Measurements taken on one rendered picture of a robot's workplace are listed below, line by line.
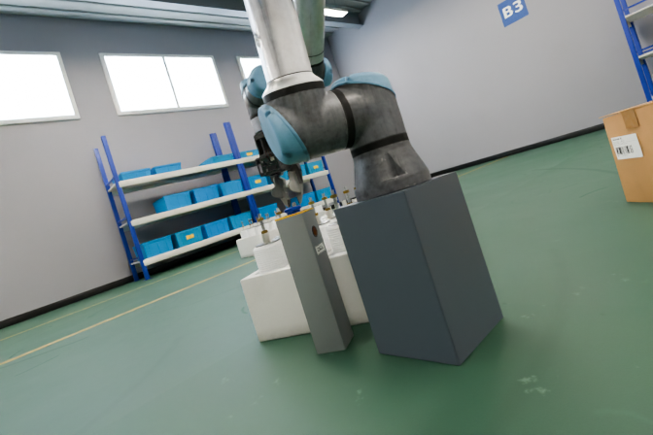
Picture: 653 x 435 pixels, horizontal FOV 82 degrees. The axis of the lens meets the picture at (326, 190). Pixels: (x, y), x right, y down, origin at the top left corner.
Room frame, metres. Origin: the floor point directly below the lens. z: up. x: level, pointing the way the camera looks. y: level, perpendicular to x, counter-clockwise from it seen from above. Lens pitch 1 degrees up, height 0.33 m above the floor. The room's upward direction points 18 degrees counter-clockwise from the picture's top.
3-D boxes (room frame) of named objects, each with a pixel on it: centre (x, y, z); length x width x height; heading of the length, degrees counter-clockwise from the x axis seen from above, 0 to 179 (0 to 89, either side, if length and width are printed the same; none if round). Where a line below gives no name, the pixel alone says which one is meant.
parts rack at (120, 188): (6.23, 1.39, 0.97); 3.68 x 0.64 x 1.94; 132
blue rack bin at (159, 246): (5.18, 2.53, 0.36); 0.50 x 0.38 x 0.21; 42
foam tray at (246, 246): (3.62, 0.71, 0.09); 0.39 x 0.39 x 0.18; 49
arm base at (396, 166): (0.74, -0.13, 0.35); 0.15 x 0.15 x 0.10
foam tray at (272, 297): (1.15, 0.06, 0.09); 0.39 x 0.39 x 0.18; 70
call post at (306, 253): (0.86, 0.09, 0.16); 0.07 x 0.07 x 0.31; 70
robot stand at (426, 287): (0.74, -0.13, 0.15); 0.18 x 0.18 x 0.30; 42
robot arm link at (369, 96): (0.74, -0.12, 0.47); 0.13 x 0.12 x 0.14; 107
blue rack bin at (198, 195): (5.74, 1.86, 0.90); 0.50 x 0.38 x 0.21; 40
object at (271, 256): (1.08, 0.21, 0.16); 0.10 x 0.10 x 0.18
